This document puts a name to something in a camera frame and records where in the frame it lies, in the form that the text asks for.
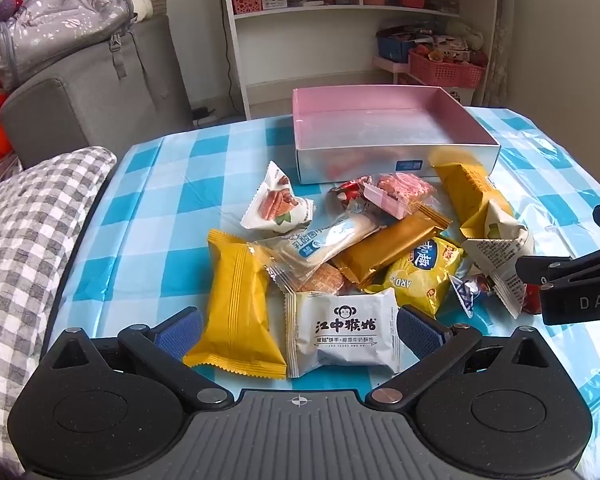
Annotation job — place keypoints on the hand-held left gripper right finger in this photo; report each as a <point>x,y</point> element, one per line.
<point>420,331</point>

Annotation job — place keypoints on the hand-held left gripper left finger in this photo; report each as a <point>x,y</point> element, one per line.
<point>177,335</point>

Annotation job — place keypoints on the white green print nut packet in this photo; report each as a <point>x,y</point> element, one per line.
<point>500,245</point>

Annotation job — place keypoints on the small blue-white candy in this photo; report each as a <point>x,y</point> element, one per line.
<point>467,292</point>

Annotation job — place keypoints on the yellow snack packet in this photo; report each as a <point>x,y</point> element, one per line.
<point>240,305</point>
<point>467,185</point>

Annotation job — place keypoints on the white biscuit packet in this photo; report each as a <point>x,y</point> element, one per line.
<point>345,332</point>

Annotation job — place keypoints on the clear white-blue bread packet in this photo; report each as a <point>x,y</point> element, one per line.
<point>325,240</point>

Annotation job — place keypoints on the pink cardboard box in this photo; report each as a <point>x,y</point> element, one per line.
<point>375,125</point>

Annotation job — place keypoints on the small red candy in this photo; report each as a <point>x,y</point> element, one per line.
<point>531,300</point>

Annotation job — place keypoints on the yellow chip bag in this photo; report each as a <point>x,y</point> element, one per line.
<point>420,275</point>

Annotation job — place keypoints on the gold wafer packet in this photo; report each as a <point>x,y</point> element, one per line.
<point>390,247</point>

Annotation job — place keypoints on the clear orange cracker packet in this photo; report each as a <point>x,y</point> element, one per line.
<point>325,277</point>

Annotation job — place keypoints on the blue checked tablecloth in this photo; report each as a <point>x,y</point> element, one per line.
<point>180,195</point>

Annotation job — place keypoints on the clear pink rice cake packet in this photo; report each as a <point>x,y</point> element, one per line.
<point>402,187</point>

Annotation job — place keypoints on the red candy packet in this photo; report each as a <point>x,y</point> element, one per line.
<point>347,195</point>

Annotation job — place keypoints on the white pecan print packet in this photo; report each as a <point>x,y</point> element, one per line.
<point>275,200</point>

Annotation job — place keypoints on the grey checked cushion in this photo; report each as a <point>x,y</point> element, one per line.
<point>25,240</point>

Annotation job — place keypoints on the large pink-red basket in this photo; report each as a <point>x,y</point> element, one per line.
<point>445,72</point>

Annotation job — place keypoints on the beige plush toy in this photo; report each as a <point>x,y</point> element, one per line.
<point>467,32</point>

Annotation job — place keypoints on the grey sofa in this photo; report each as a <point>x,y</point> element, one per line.
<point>80,110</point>

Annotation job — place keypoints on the white shelf unit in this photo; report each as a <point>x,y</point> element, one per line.
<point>305,50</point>

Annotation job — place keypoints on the pink perforated basket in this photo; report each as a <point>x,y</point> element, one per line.
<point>246,2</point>

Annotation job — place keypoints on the silver backpack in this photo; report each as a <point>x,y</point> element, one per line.
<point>55,15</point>

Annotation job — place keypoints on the white label box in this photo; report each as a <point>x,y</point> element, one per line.
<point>275,1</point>

